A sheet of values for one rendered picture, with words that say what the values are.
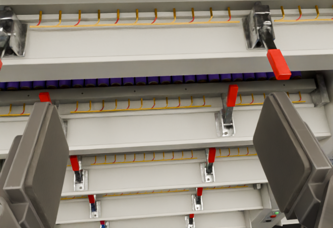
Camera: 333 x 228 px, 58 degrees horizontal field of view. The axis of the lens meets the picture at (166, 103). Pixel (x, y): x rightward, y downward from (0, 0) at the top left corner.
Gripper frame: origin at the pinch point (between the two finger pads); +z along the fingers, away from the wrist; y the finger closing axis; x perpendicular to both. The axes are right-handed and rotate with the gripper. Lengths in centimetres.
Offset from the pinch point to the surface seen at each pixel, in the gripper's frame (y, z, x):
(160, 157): 2, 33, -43
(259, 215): 31, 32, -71
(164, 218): 4, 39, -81
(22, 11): -13.2, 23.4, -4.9
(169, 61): 2.2, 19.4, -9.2
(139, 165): -2, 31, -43
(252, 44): 11.3, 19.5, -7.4
